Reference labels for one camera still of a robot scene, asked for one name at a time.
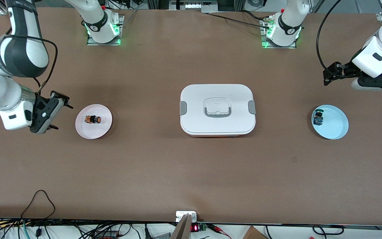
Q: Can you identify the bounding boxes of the red and black test leads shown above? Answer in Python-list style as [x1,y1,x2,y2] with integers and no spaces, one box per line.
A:
[208,224,232,238]

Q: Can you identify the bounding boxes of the grey slanted beam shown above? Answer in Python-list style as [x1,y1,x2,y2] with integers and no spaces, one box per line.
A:
[170,214,192,239]

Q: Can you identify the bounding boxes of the light blue round plate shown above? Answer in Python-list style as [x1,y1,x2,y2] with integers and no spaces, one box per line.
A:
[311,105,349,140]

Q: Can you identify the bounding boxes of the white lunch box grey clips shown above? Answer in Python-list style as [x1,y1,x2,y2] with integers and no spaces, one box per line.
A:
[180,84,256,137]

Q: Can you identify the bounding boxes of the pink round plate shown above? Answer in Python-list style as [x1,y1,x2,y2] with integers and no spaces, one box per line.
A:
[75,104,113,140]

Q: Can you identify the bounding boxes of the thin black cable loop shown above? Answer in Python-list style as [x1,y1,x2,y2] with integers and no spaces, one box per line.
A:
[21,190,56,219]

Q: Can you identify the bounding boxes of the black cable on table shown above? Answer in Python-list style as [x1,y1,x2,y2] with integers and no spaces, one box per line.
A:
[207,12,272,30]

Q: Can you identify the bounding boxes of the black looped cable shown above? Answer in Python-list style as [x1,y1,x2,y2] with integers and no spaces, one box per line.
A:
[312,225,345,237]

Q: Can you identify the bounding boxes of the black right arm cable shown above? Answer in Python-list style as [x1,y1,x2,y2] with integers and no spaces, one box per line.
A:
[5,33,59,95]

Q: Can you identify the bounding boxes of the brown cardboard piece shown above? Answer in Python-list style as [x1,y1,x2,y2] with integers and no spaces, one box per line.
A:
[242,226,268,239]

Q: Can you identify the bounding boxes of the black cable bundle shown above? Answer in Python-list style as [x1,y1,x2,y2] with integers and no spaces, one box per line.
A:
[0,217,178,239]

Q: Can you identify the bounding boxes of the small white box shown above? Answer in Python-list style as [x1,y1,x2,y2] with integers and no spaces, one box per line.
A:
[176,211,198,223]

